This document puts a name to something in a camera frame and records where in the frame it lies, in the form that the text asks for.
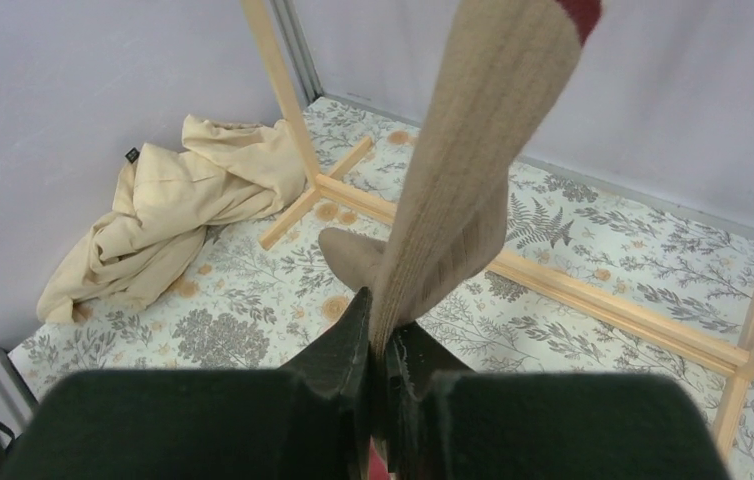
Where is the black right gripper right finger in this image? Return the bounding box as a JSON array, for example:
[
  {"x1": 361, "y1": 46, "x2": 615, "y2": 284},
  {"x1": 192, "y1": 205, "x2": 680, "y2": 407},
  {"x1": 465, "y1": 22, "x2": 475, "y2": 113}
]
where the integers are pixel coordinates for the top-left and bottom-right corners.
[{"x1": 385, "y1": 324, "x2": 729, "y2": 479}]

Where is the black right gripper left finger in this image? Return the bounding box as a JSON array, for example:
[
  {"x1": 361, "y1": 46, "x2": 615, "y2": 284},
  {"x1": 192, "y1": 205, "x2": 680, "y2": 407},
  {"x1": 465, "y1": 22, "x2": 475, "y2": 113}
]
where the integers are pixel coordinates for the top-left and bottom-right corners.
[{"x1": 0, "y1": 290, "x2": 371, "y2": 479}]

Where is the floral patterned mat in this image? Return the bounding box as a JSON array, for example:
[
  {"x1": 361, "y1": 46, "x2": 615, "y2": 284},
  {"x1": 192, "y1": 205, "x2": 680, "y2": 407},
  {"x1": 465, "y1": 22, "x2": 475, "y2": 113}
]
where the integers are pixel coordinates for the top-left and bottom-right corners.
[{"x1": 9, "y1": 95, "x2": 754, "y2": 480}]

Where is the beige cloth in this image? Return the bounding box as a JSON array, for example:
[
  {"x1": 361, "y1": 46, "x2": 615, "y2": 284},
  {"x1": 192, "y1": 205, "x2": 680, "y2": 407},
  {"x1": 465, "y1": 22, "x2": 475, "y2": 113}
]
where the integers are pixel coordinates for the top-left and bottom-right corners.
[{"x1": 36, "y1": 115, "x2": 306, "y2": 323}]

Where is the wooden drying rack frame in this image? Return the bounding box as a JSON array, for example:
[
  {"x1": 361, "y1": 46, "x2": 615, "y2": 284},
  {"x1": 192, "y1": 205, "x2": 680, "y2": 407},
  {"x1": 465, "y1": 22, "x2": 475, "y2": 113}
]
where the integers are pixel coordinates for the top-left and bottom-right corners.
[{"x1": 241, "y1": 0, "x2": 754, "y2": 456}]

